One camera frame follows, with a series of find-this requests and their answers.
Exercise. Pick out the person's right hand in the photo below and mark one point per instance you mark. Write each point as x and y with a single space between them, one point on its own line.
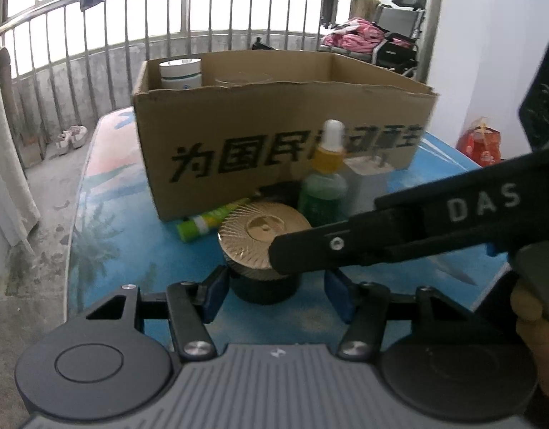
536 344

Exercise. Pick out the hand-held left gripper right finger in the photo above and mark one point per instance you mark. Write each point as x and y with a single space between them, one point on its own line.
339 297

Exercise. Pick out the brown cardboard box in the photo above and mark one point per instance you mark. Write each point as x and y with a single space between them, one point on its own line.
256 111

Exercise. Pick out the beige curtain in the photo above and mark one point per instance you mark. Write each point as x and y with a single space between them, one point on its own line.
6 165

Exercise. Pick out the black jar with gold lid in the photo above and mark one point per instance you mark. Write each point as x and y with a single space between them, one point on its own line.
252 232

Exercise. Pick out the red bag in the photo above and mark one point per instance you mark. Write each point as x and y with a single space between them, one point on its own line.
480 143

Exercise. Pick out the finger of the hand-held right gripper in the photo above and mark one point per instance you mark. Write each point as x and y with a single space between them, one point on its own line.
310 250

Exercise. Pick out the green dropper bottle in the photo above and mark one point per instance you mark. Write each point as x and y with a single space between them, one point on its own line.
321 192

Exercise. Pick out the printed floor mat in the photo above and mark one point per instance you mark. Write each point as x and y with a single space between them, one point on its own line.
122 232

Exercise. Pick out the green tube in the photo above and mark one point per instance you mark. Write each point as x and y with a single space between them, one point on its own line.
203 223

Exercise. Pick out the beige towel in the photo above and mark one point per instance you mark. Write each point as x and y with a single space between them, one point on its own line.
367 6

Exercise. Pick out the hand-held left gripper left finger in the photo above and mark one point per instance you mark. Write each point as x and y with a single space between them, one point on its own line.
214 295

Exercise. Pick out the pink clothes pile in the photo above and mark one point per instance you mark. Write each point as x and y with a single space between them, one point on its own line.
359 35

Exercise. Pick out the white plastic bottle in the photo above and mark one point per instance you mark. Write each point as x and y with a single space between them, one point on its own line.
180 76

